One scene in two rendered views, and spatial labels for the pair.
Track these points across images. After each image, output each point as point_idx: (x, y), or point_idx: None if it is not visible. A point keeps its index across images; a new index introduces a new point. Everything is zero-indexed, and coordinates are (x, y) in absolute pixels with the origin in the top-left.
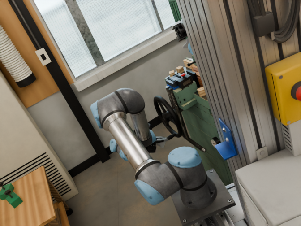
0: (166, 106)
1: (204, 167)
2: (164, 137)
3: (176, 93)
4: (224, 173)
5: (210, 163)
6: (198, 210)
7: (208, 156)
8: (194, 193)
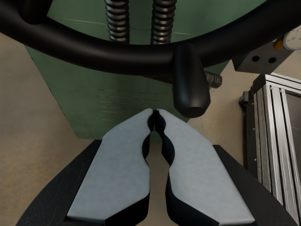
0: None
1: (87, 124)
2: (148, 123)
3: None
4: (171, 112)
5: (120, 112)
6: None
7: (119, 101)
8: None
